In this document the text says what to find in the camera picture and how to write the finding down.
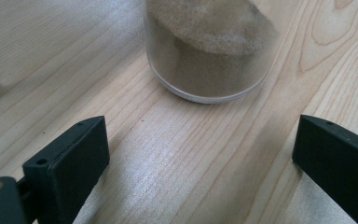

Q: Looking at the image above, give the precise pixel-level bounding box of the glass jar of brown powder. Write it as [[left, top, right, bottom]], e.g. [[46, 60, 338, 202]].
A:
[[143, 0, 281, 105]]

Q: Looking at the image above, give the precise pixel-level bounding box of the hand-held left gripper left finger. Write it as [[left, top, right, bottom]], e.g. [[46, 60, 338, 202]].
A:
[[22, 115, 111, 224]]

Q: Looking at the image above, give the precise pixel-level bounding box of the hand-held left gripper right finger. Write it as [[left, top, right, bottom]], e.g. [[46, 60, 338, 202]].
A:
[[292, 114, 358, 224]]

